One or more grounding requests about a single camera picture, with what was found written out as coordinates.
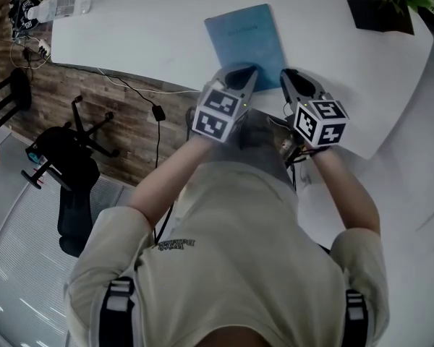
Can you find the black plant pot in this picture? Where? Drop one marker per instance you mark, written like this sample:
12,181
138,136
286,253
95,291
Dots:
379,16

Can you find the blue notebook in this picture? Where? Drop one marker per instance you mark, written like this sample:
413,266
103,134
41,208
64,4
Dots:
244,40

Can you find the grey trousers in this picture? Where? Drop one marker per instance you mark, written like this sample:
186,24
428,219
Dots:
249,143

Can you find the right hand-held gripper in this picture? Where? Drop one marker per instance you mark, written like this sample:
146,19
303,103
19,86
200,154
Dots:
320,123

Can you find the person's left forearm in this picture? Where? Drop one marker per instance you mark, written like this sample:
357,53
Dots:
166,179

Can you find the beige t-shirt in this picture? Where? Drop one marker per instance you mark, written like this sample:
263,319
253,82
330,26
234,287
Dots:
231,259

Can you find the person's right forearm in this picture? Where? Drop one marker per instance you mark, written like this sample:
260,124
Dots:
347,190

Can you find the spare gripper with printed cube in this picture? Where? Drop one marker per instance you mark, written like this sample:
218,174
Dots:
23,13

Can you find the black office chair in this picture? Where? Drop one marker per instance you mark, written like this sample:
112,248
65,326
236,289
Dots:
74,165

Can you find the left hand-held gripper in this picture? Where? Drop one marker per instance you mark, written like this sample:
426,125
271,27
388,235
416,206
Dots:
217,116

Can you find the white power strip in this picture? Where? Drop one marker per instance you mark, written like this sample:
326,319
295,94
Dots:
44,47

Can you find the clear plastic water bottle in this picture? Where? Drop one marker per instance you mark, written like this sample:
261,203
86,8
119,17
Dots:
58,7

